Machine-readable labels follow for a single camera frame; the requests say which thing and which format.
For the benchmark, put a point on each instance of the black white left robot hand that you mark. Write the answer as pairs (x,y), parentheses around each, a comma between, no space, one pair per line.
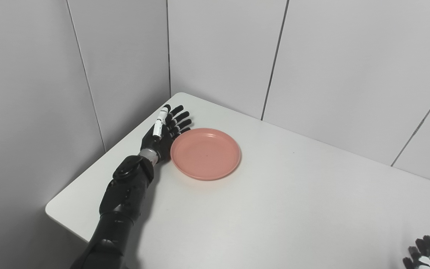
(162,144)

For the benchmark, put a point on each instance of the pink round plate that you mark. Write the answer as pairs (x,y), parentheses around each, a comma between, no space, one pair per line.
(205,154)

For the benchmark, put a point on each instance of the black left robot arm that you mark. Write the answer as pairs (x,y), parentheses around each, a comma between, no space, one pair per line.
(121,201)

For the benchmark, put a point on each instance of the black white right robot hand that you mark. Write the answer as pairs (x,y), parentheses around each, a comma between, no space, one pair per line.
(422,259)

